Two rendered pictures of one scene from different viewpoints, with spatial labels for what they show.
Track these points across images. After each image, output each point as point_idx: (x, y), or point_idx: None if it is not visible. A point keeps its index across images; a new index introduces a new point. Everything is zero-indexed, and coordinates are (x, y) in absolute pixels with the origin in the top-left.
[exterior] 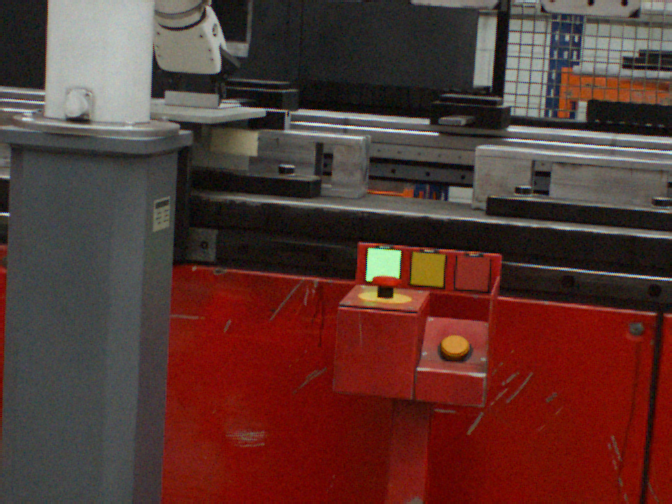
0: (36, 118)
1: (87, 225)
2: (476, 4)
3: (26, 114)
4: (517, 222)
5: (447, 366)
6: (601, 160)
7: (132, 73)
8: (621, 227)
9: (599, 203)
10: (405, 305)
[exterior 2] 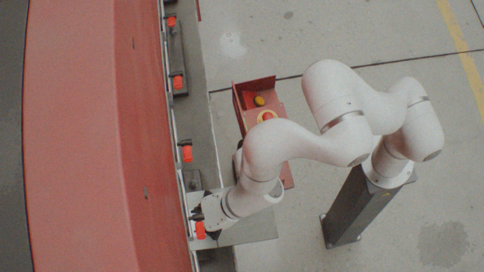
0: (402, 174)
1: None
2: (169, 68)
3: (410, 171)
4: (203, 78)
5: (271, 101)
6: (166, 46)
7: None
8: (183, 46)
9: (179, 51)
10: (276, 108)
